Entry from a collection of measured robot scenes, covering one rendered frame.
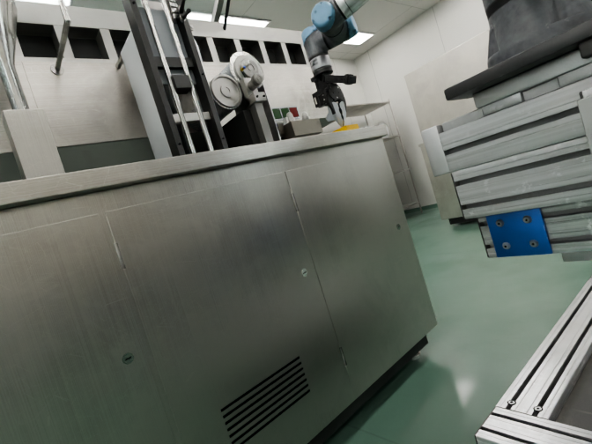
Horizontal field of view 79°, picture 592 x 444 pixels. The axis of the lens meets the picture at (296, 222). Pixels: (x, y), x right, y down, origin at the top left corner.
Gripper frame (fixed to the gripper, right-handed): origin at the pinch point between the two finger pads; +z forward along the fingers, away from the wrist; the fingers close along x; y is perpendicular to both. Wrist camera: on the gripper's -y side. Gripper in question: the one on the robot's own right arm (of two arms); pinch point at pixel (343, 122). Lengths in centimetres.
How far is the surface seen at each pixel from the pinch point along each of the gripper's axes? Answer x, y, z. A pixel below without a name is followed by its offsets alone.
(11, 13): 83, 31, -50
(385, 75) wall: -435, 239, -134
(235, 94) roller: 24.4, 23.7, -21.8
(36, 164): 89, 30, -8
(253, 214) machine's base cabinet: 51, -3, 22
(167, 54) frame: 51, 14, -30
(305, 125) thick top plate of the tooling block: -1.0, 19.5, -6.2
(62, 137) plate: 76, 56, -23
